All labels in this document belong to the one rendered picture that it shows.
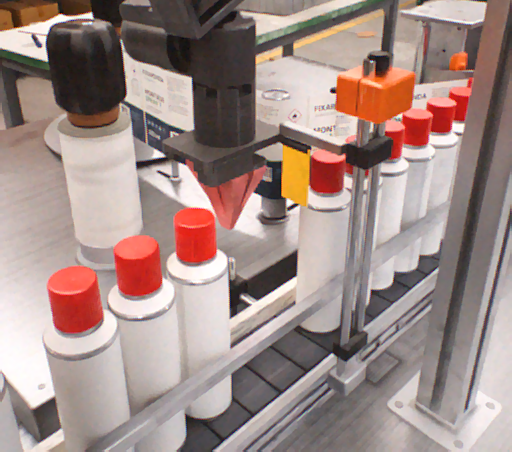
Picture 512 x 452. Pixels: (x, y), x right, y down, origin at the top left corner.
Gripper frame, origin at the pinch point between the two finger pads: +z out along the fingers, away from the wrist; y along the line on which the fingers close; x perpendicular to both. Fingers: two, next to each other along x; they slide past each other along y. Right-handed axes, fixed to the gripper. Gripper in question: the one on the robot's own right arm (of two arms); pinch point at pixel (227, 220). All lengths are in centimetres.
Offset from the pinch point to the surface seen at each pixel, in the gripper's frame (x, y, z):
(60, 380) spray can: 7.0, 22.4, 0.5
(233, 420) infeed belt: 9.5, 8.5, 13.9
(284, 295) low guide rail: 3.4, -5.3, 10.5
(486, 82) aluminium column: 19.8, -8.6, -16.7
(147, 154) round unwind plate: -41.0, -19.5, 12.3
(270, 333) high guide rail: 10.2, 4.4, 5.7
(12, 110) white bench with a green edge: -167, -51, 46
